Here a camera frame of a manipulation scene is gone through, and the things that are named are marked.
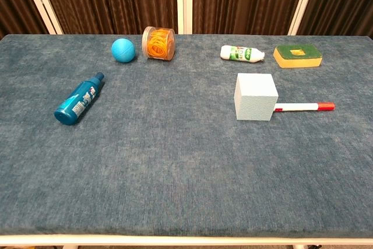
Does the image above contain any white table frame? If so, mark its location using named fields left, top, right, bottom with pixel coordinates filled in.
left=0, top=233, right=373, bottom=249

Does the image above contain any blue table cloth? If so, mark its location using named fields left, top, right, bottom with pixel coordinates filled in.
left=0, top=33, right=373, bottom=239

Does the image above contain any white marker with red cap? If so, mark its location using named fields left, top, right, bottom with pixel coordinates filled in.
left=274, top=102, right=336, bottom=113

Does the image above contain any white foam cube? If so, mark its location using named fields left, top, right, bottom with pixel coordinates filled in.
left=234, top=72, right=279, bottom=121

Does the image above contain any blue ball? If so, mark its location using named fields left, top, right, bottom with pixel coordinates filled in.
left=111, top=38, right=136, bottom=63

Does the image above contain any blue plastic bottle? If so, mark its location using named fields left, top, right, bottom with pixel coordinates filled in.
left=54, top=72, right=105, bottom=126

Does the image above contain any yellow sponge with green pad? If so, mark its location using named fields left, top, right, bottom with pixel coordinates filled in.
left=273, top=44, right=323, bottom=69

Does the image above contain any small white green-labelled bottle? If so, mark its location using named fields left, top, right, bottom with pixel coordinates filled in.
left=220, top=45, right=266, bottom=64

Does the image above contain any clear jar of rubber bands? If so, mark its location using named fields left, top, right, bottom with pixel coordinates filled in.
left=142, top=26, right=177, bottom=61

